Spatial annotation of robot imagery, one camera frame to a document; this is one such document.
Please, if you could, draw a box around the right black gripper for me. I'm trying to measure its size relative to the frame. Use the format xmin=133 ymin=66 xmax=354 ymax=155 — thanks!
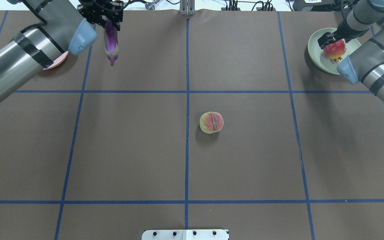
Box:
xmin=318 ymin=29 xmax=349 ymax=49

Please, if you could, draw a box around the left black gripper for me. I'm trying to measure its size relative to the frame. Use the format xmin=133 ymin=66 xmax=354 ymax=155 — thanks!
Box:
xmin=78 ymin=0 xmax=124 ymax=31

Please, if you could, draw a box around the red orange pomegranate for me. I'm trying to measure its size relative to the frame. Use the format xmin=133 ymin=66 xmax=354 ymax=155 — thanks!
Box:
xmin=323 ymin=40 xmax=347 ymax=64

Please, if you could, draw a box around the purple eggplant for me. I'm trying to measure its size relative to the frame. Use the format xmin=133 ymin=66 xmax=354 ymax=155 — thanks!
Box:
xmin=104 ymin=19 xmax=119 ymax=66

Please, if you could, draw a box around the peach with brown stem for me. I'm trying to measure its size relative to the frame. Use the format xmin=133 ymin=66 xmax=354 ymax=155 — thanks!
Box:
xmin=199 ymin=111 xmax=224 ymax=134

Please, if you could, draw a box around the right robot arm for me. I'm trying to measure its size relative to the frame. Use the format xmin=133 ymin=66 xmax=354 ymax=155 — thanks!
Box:
xmin=318 ymin=0 xmax=384 ymax=102

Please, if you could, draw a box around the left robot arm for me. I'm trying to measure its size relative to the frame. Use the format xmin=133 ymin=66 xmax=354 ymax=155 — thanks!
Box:
xmin=0 ymin=0 xmax=125 ymax=102

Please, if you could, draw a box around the light green plate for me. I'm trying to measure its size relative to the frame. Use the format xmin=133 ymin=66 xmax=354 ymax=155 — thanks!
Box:
xmin=307 ymin=28 xmax=361 ymax=75

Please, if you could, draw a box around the pink plate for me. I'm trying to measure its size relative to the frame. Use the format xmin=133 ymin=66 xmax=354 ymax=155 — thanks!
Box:
xmin=43 ymin=51 xmax=69 ymax=70

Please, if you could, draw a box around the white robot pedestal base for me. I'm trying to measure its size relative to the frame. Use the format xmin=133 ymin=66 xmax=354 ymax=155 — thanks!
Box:
xmin=141 ymin=229 xmax=230 ymax=240

